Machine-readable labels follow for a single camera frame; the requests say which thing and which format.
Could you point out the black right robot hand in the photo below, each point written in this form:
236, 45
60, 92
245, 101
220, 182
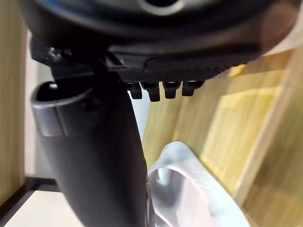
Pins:
94, 153

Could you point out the white slipper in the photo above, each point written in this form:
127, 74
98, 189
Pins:
189, 189

